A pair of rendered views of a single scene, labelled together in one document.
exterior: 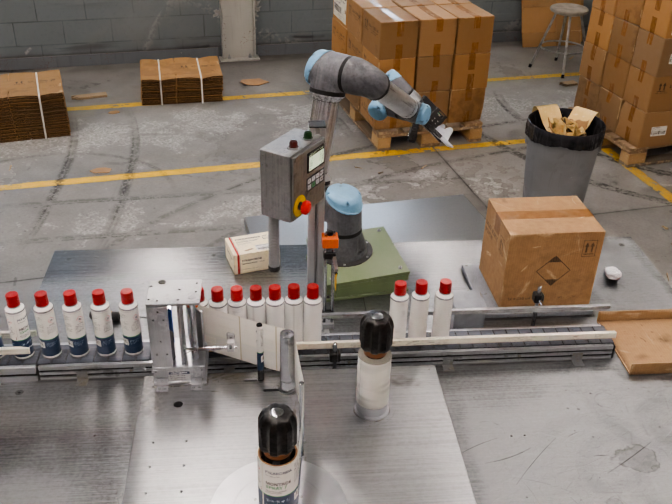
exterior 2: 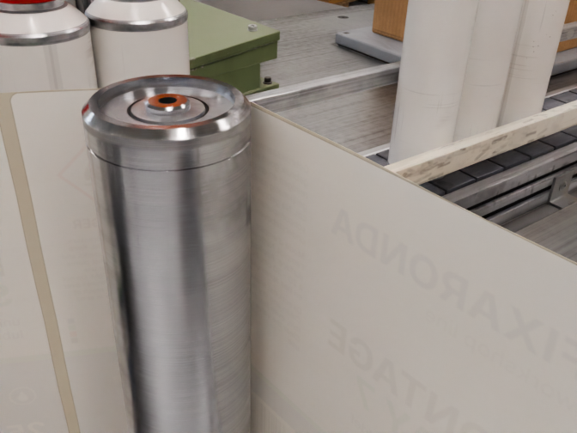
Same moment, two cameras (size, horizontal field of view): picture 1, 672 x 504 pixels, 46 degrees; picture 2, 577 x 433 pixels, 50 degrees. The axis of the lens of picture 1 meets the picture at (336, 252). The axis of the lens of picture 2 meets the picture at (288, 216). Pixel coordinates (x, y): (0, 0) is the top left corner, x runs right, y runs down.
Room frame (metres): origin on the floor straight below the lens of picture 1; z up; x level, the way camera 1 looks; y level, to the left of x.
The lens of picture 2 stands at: (1.50, 0.17, 1.12)
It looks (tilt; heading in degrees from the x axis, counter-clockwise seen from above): 31 degrees down; 328
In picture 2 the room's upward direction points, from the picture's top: 2 degrees clockwise
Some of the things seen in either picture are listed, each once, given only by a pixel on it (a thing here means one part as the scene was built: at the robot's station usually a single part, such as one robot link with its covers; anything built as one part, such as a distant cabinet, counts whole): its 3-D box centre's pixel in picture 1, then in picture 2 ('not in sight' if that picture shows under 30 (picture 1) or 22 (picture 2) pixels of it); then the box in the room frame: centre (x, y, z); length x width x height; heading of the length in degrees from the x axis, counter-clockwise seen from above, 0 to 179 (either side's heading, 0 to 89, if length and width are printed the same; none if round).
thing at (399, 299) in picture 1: (398, 312); (435, 49); (1.85, -0.18, 0.98); 0.05 x 0.05 x 0.20
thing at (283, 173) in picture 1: (293, 175); not in sight; (1.91, 0.12, 1.38); 0.17 x 0.10 x 0.19; 151
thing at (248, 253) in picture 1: (252, 252); not in sight; (2.35, 0.29, 0.87); 0.16 x 0.12 x 0.07; 112
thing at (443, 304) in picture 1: (442, 310); (531, 27); (1.87, -0.31, 0.98); 0.05 x 0.05 x 0.20
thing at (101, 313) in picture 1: (102, 322); not in sight; (1.77, 0.64, 0.98); 0.05 x 0.05 x 0.20
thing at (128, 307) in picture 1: (130, 321); not in sight; (1.78, 0.56, 0.98); 0.05 x 0.05 x 0.20
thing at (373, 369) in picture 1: (374, 364); not in sight; (1.57, -0.10, 1.03); 0.09 x 0.09 x 0.30
